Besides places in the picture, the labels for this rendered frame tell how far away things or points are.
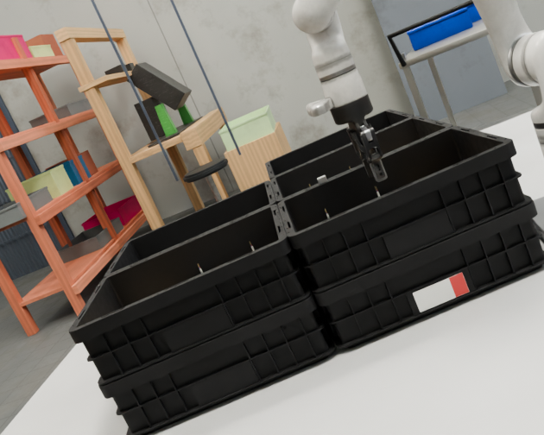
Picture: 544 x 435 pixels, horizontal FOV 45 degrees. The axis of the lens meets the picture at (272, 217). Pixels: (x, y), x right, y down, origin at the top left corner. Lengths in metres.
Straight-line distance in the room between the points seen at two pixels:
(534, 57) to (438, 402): 0.60
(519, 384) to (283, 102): 6.45
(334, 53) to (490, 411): 0.65
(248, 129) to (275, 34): 2.02
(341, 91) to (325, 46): 0.08
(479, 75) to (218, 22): 2.76
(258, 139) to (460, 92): 2.22
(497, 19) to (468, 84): 5.43
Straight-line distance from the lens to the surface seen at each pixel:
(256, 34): 7.21
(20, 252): 8.52
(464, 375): 0.98
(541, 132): 1.26
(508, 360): 0.98
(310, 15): 1.17
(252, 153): 5.38
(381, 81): 7.18
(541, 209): 1.37
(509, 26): 1.25
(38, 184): 5.80
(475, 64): 6.67
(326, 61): 1.19
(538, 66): 1.21
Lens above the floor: 1.21
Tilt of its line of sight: 13 degrees down
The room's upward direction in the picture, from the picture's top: 24 degrees counter-clockwise
